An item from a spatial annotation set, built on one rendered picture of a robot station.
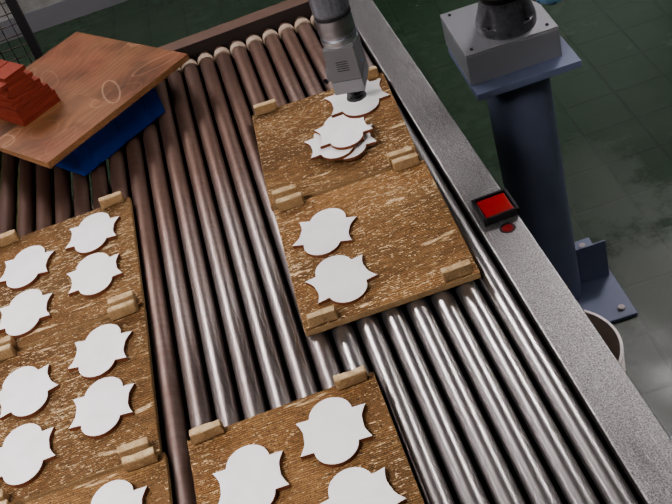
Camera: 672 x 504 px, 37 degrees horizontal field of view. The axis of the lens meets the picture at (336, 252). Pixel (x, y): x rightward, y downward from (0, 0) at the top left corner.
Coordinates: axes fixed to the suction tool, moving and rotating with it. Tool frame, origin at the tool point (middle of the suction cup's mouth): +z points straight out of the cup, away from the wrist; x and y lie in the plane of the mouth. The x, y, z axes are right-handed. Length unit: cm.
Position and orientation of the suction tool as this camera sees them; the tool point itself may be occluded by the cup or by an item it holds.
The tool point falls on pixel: (358, 101)
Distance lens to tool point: 213.0
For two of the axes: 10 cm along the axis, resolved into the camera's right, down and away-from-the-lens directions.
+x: 9.6, -1.3, -2.5
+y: -1.1, 6.6, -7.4
